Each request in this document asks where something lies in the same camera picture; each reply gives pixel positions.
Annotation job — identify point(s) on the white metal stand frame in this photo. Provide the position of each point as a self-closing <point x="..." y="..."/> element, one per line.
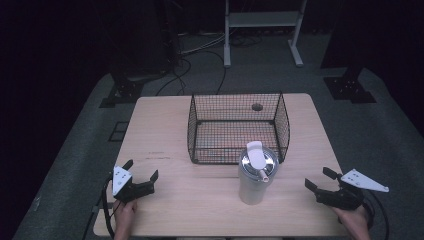
<point x="263" y="19"/>

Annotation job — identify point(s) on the person's left hand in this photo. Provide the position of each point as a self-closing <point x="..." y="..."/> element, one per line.
<point x="124" y="216"/>

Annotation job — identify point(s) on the black stand base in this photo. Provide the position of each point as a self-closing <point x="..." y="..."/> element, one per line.
<point x="348" y="88"/>
<point x="121" y="91"/>

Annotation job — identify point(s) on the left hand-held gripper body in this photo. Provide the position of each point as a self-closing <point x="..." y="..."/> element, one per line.
<point x="124" y="188"/>

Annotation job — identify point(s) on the person's right hand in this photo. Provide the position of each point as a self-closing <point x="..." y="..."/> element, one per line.
<point x="353" y="222"/>

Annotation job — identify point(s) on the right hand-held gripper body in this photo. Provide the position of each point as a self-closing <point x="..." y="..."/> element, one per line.
<point x="343" y="197"/>

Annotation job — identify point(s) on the white tumbler with straw lid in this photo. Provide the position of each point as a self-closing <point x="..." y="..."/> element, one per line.
<point x="255" y="180"/>

